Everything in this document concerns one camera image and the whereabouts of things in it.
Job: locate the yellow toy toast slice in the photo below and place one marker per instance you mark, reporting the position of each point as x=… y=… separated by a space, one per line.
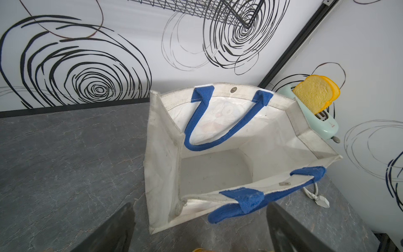
x=317 y=93

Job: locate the mint green toaster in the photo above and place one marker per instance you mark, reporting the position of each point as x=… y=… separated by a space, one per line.
x=322 y=123

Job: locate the black wire wall basket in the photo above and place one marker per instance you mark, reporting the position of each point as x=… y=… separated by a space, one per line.
x=238 y=13

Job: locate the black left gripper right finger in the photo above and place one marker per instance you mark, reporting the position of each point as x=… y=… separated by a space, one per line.
x=288 y=235

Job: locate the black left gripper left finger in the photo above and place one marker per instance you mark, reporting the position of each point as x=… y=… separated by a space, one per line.
x=114 y=235

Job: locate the white bag with blue handles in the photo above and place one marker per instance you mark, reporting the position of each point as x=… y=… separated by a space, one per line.
x=224 y=151

